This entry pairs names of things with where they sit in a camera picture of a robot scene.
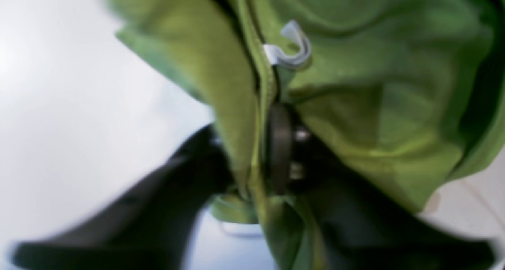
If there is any green t-shirt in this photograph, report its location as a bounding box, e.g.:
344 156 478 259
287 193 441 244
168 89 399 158
109 0 504 270

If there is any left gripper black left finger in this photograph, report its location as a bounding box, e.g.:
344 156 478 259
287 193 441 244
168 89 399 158
11 126 231 270

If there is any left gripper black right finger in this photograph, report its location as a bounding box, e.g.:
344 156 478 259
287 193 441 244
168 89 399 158
266 104 496 270

